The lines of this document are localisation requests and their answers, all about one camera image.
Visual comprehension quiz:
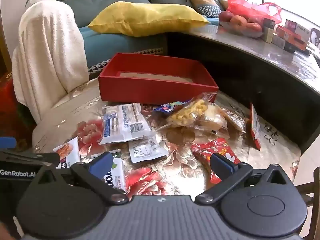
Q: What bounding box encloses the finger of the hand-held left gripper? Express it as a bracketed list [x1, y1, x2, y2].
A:
[0, 137, 17, 152]
[0, 150, 61, 167]

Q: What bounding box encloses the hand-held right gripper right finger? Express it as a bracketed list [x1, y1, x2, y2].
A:
[195, 152, 292, 205]

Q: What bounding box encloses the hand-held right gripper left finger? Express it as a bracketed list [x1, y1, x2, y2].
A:
[32, 152, 129, 205]

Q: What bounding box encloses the red snack packet with hearts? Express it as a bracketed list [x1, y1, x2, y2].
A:
[191, 138, 242, 184]

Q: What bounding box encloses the red and white snack packet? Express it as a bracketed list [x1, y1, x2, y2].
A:
[246, 103, 262, 151]

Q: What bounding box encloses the large white and blue packet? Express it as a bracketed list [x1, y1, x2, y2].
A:
[99, 103, 152, 145]

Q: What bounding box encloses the small white snack packet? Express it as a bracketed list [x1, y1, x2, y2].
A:
[128, 134, 170, 164]

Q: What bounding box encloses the yellow snack bag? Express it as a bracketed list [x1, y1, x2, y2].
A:
[154, 92, 218, 131]

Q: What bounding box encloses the red cardboard box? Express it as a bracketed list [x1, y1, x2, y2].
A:
[98, 53, 219, 105]

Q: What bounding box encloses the white and green snack packet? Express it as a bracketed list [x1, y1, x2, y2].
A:
[94, 149, 127, 193]

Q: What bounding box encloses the white packet with orange picture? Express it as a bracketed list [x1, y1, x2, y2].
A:
[53, 137, 81, 169]

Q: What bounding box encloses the red patterned cloth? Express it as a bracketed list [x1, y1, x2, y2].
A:
[0, 72, 34, 144]

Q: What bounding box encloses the brown snack packet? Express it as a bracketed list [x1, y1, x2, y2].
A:
[222, 107, 247, 133]

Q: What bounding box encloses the bun in clear wrapper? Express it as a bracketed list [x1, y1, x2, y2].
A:
[194, 104, 228, 133]

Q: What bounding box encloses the wooden chair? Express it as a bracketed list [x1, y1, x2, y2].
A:
[291, 167, 320, 240]

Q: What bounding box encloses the dark coffee table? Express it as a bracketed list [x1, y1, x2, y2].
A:
[167, 24, 320, 153]

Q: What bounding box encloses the white blanket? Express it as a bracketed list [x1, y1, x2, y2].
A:
[12, 0, 90, 125]

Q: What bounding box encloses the teal seat cushion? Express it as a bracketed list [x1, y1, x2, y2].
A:
[79, 17, 219, 68]

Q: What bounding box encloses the glass fruit bowl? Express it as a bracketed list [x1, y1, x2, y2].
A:
[218, 20, 265, 39]

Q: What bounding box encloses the cream small box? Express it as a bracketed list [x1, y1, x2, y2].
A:
[262, 27, 276, 43]

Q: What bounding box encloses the flat red box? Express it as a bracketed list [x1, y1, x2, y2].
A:
[275, 25, 310, 52]

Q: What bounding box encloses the white and red box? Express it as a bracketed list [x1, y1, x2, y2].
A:
[285, 19, 312, 42]

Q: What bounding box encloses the red plastic bag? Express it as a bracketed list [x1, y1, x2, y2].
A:
[227, 0, 283, 26]

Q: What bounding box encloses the yellow houndstooth pillow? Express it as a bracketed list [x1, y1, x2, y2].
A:
[187, 0, 222, 18]

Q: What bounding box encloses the green sofa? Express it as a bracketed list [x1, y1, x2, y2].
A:
[48, 0, 229, 28]

